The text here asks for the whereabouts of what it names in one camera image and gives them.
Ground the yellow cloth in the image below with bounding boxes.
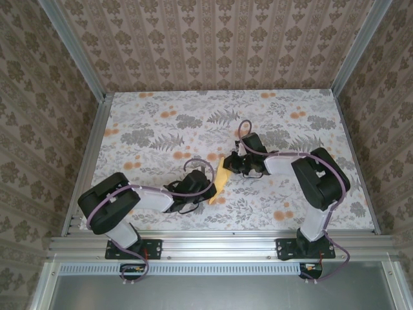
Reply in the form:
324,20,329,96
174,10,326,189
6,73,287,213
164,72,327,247
208,156,234,206

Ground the grey metal sheet panel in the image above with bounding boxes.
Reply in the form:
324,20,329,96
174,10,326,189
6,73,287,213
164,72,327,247
51,273,390,310

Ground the floral patterned table cover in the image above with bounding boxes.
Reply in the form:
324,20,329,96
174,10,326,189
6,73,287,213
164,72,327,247
79,91,378,232

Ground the black connector board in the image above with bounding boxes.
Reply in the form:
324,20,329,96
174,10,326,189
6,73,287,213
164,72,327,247
119,263,150,279
299,262,324,279

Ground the thin black left gripper cable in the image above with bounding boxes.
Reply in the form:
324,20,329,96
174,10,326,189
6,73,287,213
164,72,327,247
163,180,200,214

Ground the long aluminium frame rail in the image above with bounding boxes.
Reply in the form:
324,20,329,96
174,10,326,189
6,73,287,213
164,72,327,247
47,234,400,260

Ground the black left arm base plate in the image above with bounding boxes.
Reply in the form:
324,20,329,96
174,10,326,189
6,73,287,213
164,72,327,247
105,238,163,260

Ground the slotted grey cable duct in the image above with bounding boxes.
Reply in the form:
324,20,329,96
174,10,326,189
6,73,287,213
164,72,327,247
59,263,397,276

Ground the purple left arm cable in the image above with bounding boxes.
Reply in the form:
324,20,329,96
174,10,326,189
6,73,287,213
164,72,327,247
86,157,217,285

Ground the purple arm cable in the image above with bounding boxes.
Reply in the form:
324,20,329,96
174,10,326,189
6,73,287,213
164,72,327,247
237,119,352,285
86,157,217,285

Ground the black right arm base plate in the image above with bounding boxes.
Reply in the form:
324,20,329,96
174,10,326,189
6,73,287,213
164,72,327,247
276,237,336,261

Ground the aluminium side rail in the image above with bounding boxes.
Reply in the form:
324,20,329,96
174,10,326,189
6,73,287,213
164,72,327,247
61,93,114,236
332,90,382,236

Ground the aluminium frame post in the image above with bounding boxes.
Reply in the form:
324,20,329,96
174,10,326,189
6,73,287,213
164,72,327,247
38,0,112,101
330,0,393,94

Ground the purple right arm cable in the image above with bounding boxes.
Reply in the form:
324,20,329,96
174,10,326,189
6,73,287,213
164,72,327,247
237,119,352,285

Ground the aluminium panel frame bar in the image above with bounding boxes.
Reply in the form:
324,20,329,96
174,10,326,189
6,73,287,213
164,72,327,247
382,260,413,310
30,261,61,310

